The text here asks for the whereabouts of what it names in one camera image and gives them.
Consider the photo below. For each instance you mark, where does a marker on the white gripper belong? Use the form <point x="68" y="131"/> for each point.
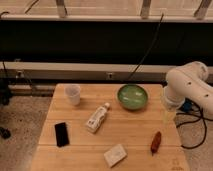
<point x="170" y="111"/>

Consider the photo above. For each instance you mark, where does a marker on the white sponge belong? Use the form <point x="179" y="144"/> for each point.
<point x="115" y="155"/>

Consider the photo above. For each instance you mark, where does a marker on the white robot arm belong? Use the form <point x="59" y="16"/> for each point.
<point x="186" y="82"/>

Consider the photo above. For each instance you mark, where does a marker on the green ceramic bowl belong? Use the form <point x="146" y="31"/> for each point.
<point x="132" y="97"/>

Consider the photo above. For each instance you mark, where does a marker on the blue power box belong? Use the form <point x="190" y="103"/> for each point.
<point x="187" y="106"/>

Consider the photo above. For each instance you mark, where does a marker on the red-brown small tool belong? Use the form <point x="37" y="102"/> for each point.
<point x="155" y="143"/>

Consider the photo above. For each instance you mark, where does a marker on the white plastic bottle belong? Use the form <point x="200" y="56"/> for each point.
<point x="97" y="118"/>

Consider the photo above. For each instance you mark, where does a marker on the translucent plastic cup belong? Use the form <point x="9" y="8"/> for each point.
<point x="72" y="91"/>

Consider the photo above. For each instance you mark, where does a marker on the black phone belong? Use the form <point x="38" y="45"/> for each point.
<point x="61" y="132"/>

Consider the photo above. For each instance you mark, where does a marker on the black object on floor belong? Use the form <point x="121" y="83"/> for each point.
<point x="4" y="133"/>

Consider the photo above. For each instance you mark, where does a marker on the metal wall rail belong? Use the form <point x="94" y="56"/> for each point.
<point x="86" y="71"/>

